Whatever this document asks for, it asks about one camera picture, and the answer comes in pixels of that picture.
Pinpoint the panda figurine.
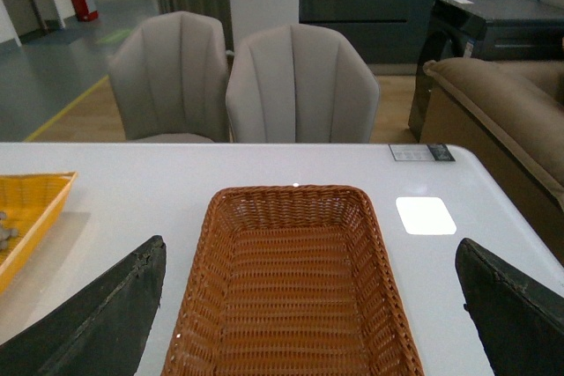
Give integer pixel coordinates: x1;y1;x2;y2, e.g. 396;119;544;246
0;210;19;251

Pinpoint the brown sofa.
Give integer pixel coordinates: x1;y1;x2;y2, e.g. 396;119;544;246
420;58;563;260

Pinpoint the black appliance cabinet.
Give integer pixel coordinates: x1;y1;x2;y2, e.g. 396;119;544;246
408;0;563;140

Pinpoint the yellow woven basket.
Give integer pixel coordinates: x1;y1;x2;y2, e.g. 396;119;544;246
1;172;78;291

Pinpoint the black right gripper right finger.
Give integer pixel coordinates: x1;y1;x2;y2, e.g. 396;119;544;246
455;238;563;375

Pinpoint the brown wicker basket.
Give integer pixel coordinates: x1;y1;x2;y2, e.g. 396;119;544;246
162;185;424;375

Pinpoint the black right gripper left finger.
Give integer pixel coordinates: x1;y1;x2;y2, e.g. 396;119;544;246
1;235;167;375

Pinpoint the right grey upholstered chair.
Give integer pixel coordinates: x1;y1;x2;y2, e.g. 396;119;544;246
226;24;380;144

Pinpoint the left grey upholstered chair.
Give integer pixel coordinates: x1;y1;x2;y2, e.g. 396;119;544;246
108;11;230;143

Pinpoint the grey upholstered chair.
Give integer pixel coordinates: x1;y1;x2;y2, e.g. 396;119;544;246
226;24;380;144
108;11;230;143

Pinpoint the label sticker on table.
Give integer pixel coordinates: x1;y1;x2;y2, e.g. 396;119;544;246
389;144;455;162

